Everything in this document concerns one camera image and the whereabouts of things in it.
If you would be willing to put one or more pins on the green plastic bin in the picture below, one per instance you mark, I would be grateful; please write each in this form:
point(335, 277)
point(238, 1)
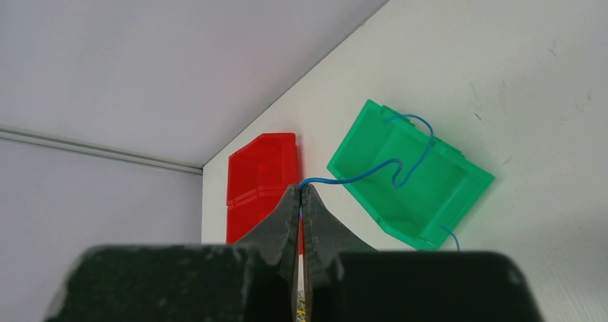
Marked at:
point(415, 186)

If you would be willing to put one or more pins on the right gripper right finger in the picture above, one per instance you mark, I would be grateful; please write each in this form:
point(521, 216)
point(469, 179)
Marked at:
point(348, 280)

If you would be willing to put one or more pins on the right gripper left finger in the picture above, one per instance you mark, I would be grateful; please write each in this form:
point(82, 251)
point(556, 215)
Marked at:
point(253, 279)

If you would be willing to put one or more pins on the red plastic bin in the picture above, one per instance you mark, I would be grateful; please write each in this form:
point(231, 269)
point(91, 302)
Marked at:
point(258, 175)

